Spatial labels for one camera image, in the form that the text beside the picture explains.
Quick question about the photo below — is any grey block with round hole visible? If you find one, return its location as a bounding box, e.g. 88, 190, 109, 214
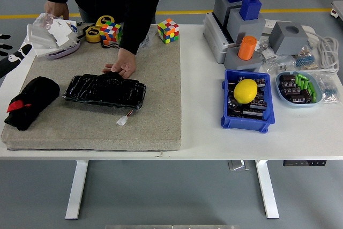
269, 21, 309, 56

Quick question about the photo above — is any colourful puzzle cube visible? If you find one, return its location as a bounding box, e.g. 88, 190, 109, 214
157, 18, 180, 45
99, 21, 123, 46

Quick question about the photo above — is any orange cylinder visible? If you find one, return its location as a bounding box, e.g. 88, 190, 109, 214
237, 35, 258, 61

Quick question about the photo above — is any white table leg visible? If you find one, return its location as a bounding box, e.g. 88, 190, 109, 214
65, 160, 90, 220
255, 160, 280, 219

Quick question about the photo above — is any yellow tape measure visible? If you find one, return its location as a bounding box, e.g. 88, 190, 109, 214
85, 26, 102, 43
95, 15, 116, 28

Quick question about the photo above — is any small bag of white parts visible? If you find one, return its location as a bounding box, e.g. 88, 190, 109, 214
257, 40, 277, 60

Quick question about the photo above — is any tall grey block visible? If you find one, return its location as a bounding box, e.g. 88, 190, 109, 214
227, 8, 266, 43
213, 0, 243, 26

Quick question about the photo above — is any white flat plate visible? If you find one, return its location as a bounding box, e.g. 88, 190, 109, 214
33, 43, 65, 58

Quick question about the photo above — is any white cart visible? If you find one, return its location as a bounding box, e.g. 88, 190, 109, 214
330, 0, 343, 21

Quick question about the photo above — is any clear bag of metal parts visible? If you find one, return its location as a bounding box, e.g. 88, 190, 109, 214
261, 54, 297, 76

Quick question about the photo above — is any small bag of screws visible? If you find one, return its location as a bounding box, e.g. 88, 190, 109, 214
139, 29, 158, 49

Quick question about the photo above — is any crumpled clear plastic bag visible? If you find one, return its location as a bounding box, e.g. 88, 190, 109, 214
33, 12, 58, 28

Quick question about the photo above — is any yellow lemon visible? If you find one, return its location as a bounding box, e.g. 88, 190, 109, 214
233, 78, 258, 105

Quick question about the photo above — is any purple tray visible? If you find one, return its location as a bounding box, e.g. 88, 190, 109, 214
45, 40, 81, 60

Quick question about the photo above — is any white card sheet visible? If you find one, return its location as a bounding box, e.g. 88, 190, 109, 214
48, 19, 78, 47

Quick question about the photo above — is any white flat box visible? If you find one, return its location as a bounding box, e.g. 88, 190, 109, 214
26, 24, 58, 50

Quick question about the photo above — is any low grey block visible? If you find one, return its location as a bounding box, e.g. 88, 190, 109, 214
223, 47, 265, 73

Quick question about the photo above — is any person's left hand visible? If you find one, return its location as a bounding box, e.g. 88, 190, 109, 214
102, 48, 137, 79

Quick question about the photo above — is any blue plastic bin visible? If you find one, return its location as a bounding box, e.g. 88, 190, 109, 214
221, 69, 276, 134

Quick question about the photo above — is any white plug connector with wires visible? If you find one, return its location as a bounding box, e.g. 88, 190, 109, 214
115, 109, 134, 127

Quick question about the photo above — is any grey metal enclosure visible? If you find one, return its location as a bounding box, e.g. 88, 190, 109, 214
203, 12, 236, 65

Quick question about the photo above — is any light blue dish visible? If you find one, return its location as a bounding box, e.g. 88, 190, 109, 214
275, 71, 323, 108

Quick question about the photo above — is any bag of blue resistors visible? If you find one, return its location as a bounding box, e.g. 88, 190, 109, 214
312, 72, 335, 104
294, 41, 319, 70

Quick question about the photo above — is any metal bracket under table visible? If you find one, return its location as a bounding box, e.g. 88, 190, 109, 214
227, 160, 250, 171

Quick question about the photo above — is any black lanyard strap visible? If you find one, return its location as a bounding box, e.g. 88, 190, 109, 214
101, 41, 120, 50

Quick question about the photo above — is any person's right hand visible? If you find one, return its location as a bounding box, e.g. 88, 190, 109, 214
44, 0, 70, 21

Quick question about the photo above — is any black table control panel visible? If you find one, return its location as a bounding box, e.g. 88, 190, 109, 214
283, 160, 327, 167

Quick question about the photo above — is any black rag with red patch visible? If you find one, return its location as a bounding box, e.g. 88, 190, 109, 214
4, 76, 61, 132

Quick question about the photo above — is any white power cable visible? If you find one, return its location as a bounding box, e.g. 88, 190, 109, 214
305, 32, 340, 73

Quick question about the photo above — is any grey-brown mat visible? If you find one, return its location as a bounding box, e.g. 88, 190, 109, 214
1, 24, 182, 152

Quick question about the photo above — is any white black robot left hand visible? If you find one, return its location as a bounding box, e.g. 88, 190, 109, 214
0, 33, 33, 80

